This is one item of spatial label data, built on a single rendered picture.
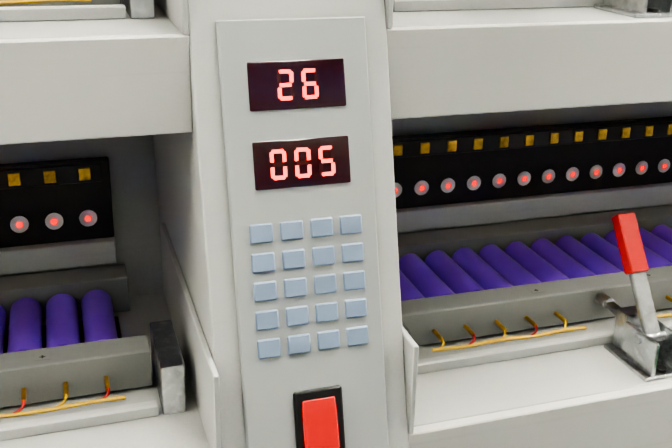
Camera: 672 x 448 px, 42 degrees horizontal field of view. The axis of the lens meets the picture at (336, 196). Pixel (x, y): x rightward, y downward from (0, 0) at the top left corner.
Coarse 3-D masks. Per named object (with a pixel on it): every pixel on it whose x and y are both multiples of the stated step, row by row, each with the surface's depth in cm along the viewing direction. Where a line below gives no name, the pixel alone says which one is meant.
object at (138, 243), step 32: (416, 128) 64; (448, 128) 64; (480, 128) 65; (0, 160) 55; (32, 160) 56; (128, 160) 58; (128, 192) 58; (128, 224) 58; (480, 224) 66; (128, 256) 58; (160, 256) 59; (160, 288) 59
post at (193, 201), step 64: (192, 0) 38; (256, 0) 39; (320, 0) 40; (384, 0) 41; (192, 64) 39; (384, 64) 41; (384, 128) 42; (192, 192) 42; (384, 192) 42; (192, 256) 44; (384, 256) 42; (384, 320) 42
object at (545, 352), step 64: (512, 128) 62; (576, 128) 64; (640, 128) 65; (448, 192) 62; (512, 192) 64; (576, 192) 66; (640, 192) 67; (448, 256) 59; (512, 256) 60; (576, 256) 60; (640, 256) 50; (448, 320) 51; (512, 320) 53; (576, 320) 54; (640, 320) 50; (448, 384) 48; (512, 384) 48; (576, 384) 48; (640, 384) 48
